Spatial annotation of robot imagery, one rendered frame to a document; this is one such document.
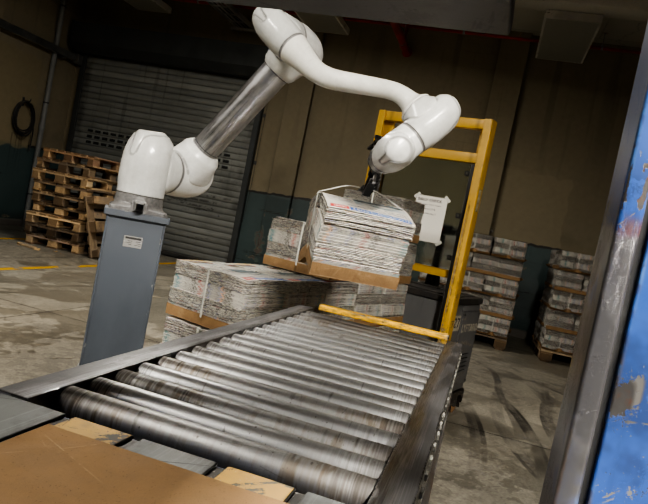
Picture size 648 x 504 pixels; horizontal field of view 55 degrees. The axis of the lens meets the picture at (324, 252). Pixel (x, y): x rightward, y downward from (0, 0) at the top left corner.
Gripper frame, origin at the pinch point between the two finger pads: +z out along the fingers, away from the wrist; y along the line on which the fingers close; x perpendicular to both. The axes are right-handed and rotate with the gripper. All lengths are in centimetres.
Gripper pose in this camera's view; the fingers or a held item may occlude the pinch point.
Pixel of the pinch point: (367, 168)
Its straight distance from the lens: 211.5
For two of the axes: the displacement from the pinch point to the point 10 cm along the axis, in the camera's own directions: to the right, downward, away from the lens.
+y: -2.2, 9.8, -0.3
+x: 9.7, 2.2, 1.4
